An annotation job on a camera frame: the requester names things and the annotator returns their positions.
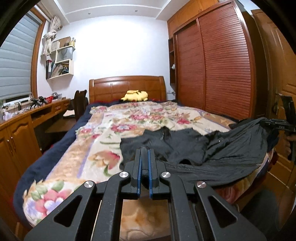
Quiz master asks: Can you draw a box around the black zip jacket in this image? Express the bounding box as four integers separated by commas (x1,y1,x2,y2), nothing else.
120,118,279,186

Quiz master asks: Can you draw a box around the person's right hand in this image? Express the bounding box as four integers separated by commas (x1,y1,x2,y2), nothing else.
284,135,292,157

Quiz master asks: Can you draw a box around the floral bed blanket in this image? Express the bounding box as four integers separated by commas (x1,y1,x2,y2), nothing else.
22,100,276,241

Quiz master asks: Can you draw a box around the wooden room door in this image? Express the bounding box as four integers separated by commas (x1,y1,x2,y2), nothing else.
251,9,295,192

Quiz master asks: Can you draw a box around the wooden louvered wardrobe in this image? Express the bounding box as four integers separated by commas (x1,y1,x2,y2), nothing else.
169,1,268,120

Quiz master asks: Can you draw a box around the wooden desk with cabinets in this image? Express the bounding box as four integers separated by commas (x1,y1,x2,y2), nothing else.
0,98,71,209

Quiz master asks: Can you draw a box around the dark wooden chair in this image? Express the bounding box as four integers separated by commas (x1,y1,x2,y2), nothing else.
63,90,88,121

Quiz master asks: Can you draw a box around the yellow Pikachu plush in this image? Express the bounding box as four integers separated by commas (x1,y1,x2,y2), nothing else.
120,90,148,102

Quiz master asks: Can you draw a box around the red basket on desk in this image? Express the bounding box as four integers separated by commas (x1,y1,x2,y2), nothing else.
46,96,53,103

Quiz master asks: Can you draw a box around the wooden bed headboard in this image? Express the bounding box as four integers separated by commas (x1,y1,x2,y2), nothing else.
88,76,167,103

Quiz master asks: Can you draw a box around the grey window blind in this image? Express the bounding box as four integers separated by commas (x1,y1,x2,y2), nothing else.
0,11,42,100

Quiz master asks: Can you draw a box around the cream hanging bundle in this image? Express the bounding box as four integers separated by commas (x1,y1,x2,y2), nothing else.
42,16,62,56

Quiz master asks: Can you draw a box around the white wall shelf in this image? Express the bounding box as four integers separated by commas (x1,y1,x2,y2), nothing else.
43,37,76,80

